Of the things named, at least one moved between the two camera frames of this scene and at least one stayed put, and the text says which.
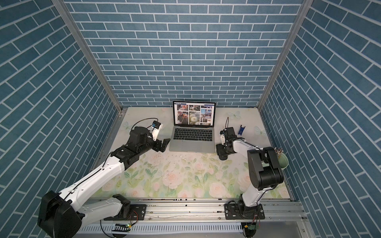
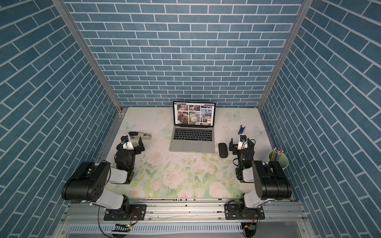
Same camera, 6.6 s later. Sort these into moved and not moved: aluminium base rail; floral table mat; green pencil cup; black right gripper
Moved: black right gripper
Not moved: floral table mat; green pencil cup; aluminium base rail
